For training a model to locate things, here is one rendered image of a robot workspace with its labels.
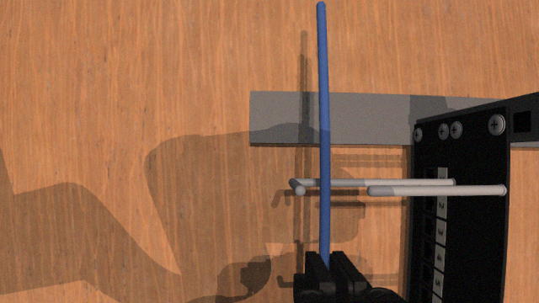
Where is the blue cable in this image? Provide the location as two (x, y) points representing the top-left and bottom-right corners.
(316, 1), (331, 271)

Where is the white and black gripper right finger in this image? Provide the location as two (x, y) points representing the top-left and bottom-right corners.
(329, 251), (408, 303)

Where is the grey free-standing rack with steel rings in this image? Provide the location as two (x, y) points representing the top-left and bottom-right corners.
(249, 91), (539, 303)

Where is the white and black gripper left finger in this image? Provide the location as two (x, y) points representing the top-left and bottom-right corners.
(293, 251), (336, 303)

